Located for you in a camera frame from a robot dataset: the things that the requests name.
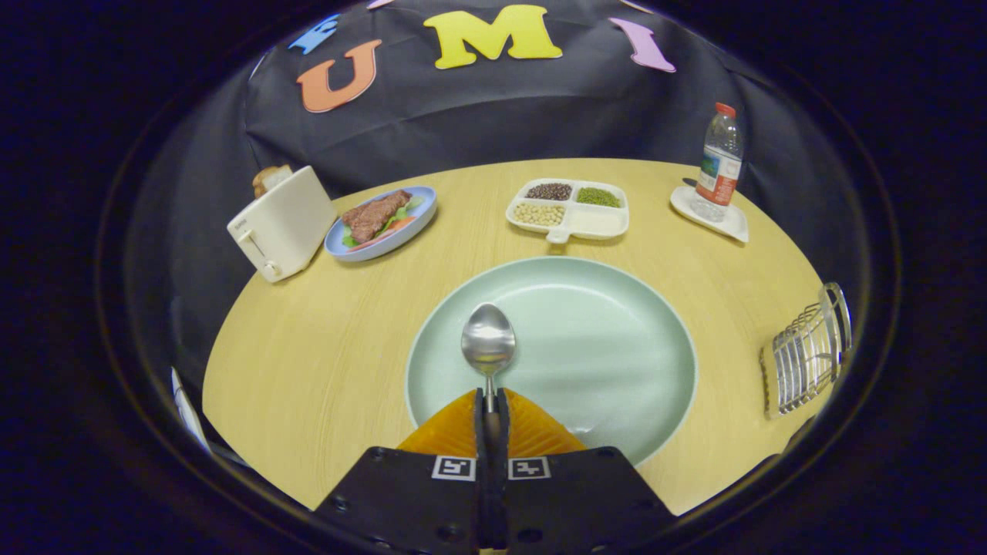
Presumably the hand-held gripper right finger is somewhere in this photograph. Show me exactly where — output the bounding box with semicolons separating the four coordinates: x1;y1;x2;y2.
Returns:
493;388;678;555

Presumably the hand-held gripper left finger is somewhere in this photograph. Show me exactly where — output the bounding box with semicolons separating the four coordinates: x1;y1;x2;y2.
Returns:
312;388;494;555

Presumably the wooden handled metal spoon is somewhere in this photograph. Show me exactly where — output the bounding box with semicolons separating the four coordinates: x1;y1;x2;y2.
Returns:
461;303;517;448

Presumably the light green plate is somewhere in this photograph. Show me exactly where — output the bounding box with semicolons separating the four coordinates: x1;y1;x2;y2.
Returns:
404;256;699;467

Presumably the blue plate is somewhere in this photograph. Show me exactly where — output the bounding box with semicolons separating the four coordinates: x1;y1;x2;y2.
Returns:
324;186;438;263

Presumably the pile of yellow beans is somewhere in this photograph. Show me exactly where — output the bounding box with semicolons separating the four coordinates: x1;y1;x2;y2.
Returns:
513;203;566;227

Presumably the white divided tray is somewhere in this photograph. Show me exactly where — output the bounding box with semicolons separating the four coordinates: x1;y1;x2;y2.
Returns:
506;179;630;244

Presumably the brown meat slice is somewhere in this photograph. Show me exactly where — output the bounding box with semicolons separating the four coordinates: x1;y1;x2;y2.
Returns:
342;190;413;244

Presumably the white toaster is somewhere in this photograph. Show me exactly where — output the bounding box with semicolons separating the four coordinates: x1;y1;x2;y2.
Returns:
227;166;338;283

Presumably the white square coaster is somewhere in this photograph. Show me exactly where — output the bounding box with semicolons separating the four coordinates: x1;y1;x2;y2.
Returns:
669;185;750;244

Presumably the black backdrop cloth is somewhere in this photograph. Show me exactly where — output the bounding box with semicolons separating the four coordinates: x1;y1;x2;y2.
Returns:
127;0;864;402

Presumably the toasted bread slice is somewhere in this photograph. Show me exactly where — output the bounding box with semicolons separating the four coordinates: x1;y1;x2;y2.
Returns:
252;164;294;198

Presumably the clear red capped water bottle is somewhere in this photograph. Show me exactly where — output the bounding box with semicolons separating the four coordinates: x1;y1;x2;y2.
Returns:
692;103;745;223

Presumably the metal wire basket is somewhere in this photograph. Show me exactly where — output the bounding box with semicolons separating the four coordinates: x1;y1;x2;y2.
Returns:
760;282;853;421

